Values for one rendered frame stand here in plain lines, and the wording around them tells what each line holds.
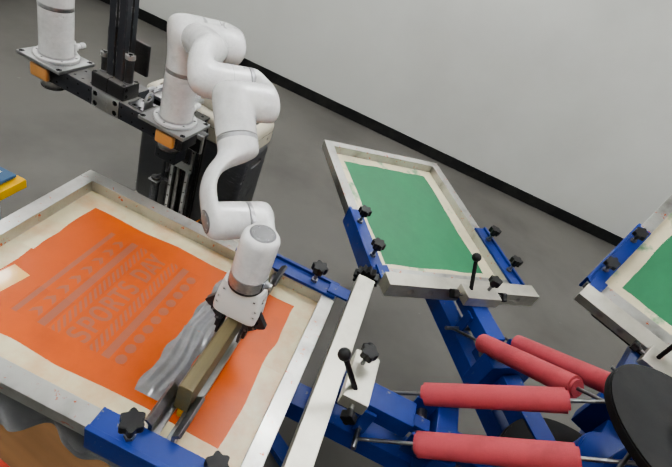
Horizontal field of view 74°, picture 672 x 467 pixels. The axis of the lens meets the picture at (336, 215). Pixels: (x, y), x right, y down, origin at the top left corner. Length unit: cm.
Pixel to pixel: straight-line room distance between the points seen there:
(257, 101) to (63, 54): 84
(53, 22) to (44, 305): 85
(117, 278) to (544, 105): 408
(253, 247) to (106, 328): 42
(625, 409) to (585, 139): 398
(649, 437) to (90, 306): 111
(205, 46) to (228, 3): 399
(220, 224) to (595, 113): 421
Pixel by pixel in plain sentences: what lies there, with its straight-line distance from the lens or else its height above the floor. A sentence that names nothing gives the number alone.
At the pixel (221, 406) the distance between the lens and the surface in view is 102.
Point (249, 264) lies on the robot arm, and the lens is 84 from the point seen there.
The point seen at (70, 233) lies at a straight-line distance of 130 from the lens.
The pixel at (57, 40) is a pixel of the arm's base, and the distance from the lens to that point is 165.
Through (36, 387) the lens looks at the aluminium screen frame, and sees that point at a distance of 100.
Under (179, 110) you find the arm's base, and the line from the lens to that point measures 140.
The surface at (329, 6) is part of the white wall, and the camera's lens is 465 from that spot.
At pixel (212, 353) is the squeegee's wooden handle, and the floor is 106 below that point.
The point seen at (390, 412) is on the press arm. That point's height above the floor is 104.
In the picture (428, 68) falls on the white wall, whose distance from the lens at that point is 455.
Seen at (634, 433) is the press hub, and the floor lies 132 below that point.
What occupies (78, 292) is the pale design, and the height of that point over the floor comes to 96.
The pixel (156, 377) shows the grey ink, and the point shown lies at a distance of 104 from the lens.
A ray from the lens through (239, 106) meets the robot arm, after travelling 94.
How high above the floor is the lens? 185
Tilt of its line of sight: 34 degrees down
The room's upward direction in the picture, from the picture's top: 24 degrees clockwise
